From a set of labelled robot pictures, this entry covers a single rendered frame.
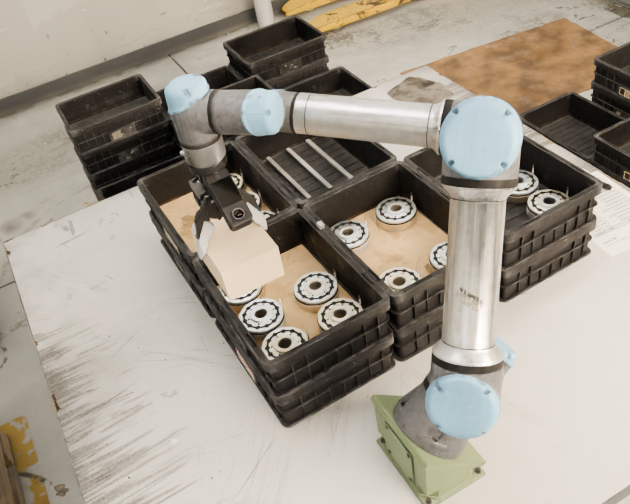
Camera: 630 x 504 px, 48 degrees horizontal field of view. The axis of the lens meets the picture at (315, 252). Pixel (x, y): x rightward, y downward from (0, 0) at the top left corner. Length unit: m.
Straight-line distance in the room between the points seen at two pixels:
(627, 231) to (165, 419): 1.25
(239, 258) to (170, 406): 0.49
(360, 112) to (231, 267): 0.37
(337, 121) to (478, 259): 0.36
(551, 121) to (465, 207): 2.11
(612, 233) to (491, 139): 0.98
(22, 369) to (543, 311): 2.02
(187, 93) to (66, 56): 3.58
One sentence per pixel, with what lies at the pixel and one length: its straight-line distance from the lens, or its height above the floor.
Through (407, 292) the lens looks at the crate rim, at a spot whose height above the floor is 0.93.
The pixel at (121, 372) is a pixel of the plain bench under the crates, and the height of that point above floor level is 0.70.
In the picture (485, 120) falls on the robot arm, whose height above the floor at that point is 1.43.
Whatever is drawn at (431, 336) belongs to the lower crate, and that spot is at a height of 0.73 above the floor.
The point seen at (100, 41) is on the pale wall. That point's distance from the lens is 4.78.
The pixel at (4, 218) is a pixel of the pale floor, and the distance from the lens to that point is 3.85.
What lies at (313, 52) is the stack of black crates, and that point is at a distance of 3.31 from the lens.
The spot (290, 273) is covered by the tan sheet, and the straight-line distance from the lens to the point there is 1.70.
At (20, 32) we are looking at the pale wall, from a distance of 4.67.
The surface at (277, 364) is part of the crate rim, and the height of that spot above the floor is 0.93.
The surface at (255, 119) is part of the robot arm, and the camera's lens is 1.17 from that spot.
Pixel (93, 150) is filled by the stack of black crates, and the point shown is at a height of 0.48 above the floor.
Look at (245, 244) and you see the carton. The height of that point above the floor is 1.12.
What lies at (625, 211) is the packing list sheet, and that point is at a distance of 2.06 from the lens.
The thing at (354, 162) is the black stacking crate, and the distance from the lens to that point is 2.02.
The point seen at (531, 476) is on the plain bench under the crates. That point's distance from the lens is 1.50.
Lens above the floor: 1.99
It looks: 42 degrees down
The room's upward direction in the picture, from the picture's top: 11 degrees counter-clockwise
